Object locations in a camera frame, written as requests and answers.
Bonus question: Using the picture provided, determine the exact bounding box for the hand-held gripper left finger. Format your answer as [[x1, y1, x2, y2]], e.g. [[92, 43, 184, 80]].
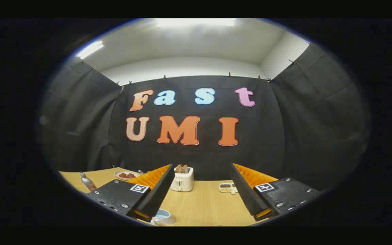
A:
[[86, 164, 175, 222]]

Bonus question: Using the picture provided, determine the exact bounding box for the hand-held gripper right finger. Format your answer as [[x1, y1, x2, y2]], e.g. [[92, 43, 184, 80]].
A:
[[230, 163, 321, 222]]

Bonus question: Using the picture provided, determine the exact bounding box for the white cup with blue inside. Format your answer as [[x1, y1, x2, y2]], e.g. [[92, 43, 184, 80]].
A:
[[151, 209, 177, 226]]

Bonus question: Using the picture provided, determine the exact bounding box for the silver bottle with printed label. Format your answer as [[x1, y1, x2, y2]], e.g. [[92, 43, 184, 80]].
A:
[[80, 172, 97, 192]]

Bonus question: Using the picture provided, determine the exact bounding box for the white divided snack tray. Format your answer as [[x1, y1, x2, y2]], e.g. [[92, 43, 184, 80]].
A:
[[219, 183, 238, 194]]

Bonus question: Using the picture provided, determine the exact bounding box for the white toaster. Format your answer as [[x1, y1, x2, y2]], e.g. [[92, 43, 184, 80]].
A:
[[170, 166, 194, 192]]

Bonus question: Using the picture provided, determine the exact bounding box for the white plate with red food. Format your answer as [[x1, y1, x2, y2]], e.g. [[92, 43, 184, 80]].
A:
[[114, 170, 141, 181]]

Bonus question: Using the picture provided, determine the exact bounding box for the wooden table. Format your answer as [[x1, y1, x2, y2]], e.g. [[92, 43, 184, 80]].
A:
[[59, 167, 280, 227]]

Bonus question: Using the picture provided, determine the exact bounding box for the ceiling light panel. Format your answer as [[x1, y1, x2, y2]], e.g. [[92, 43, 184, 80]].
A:
[[76, 41, 104, 59]]

